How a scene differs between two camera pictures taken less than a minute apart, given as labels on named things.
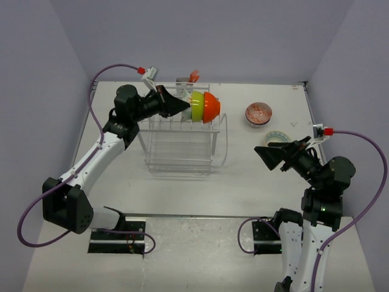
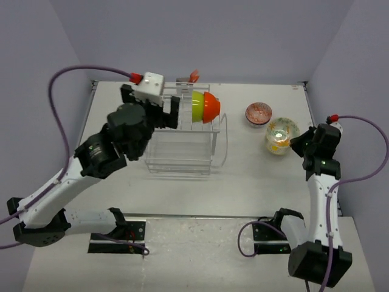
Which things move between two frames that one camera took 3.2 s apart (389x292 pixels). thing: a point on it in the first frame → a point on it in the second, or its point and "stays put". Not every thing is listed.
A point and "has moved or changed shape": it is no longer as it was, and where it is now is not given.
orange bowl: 211,107 stays put
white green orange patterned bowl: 186,114 → 280,131
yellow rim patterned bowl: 275,136 has moved or changed shape
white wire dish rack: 174,146 stays put
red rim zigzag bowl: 258,114 stays put
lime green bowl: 197,106 stays put
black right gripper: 273,156 → 295,143
